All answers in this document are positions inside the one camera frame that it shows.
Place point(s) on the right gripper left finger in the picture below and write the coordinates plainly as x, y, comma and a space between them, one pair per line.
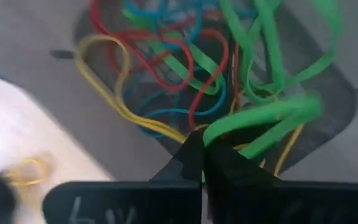
135, 202

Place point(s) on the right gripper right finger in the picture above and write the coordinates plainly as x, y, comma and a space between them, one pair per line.
259, 202

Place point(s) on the green rubber band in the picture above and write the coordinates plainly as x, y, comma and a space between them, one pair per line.
259, 116
179, 67
272, 46

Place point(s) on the grey translucent plastic bin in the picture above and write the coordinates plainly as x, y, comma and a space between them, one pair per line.
42, 31

